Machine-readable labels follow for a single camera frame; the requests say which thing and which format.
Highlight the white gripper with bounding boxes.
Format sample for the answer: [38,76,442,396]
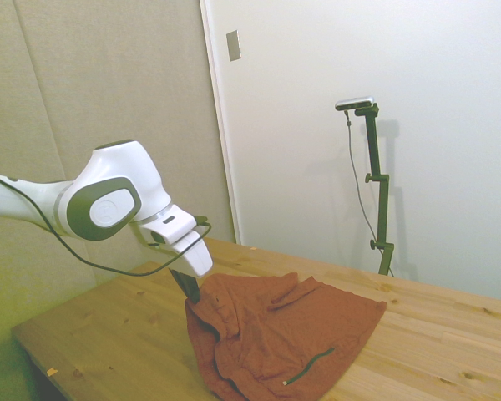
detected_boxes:
[154,229,214,303]

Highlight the rust red shorts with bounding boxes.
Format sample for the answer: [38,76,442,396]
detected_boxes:
[185,272,388,401]

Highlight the white door trim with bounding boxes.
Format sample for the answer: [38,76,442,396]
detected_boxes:
[199,0,245,247]

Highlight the dark green camera stand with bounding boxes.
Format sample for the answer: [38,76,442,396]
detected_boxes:
[353,103,396,277]

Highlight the grey wall plate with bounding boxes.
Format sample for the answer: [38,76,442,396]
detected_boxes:
[225,29,244,63]

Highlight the silver stereo camera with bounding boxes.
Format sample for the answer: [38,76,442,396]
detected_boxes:
[334,95,377,112]

